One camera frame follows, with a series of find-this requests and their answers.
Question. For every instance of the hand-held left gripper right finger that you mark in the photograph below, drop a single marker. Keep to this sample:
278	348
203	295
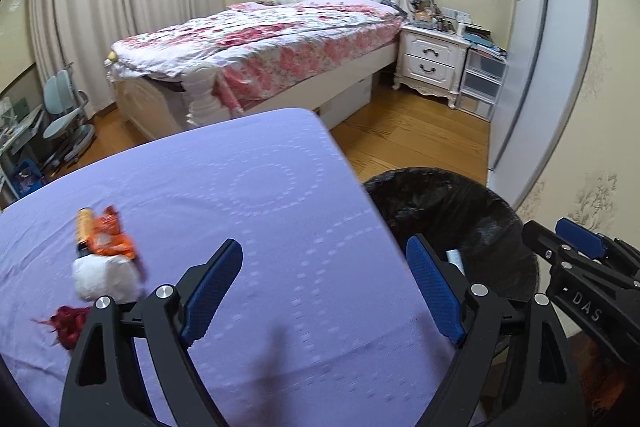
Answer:
435	292

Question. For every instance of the white storage box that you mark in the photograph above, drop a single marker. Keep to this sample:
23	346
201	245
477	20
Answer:
347	102

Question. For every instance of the plastic drawer unit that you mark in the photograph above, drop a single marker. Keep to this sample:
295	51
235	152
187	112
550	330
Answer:
482	82

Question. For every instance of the sliding wardrobe door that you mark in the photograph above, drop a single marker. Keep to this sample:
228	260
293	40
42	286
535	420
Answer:
555	32

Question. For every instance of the blue crate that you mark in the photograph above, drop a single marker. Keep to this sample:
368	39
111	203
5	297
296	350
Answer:
27	177

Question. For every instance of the grey desk chair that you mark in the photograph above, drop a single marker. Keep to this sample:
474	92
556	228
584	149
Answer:
65	117

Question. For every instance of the white tissue wad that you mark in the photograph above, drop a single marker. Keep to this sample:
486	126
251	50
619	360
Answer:
100	277

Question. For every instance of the orange snack wrapper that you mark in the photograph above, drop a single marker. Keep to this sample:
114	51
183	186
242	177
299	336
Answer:
107	237

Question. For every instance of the nightstand clutter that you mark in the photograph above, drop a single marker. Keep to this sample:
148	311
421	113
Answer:
435	12

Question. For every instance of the white nightstand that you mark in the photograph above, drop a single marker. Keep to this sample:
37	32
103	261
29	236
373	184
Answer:
430	57

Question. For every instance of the floral blanket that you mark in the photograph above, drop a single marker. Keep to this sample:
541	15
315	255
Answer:
260	37

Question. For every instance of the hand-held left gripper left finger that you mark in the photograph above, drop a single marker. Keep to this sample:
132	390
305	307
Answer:
210	292

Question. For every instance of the stack of books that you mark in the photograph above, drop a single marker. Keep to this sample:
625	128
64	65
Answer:
485	39

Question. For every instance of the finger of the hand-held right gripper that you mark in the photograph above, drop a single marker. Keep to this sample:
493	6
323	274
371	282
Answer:
582	238
542	242

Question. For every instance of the brown bottle with yellow label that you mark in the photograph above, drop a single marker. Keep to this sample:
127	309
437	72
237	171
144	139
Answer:
84	222

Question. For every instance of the bin with black bag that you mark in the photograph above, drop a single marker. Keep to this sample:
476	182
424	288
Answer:
465	212

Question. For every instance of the purple tablecloth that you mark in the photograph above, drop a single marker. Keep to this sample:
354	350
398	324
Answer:
275	217

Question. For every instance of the orange foil wrapper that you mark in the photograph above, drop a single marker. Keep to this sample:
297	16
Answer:
67	322

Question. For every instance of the study desk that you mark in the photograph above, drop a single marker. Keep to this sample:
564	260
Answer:
22	127

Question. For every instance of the white bed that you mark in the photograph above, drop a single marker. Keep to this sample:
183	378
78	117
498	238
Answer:
150	102

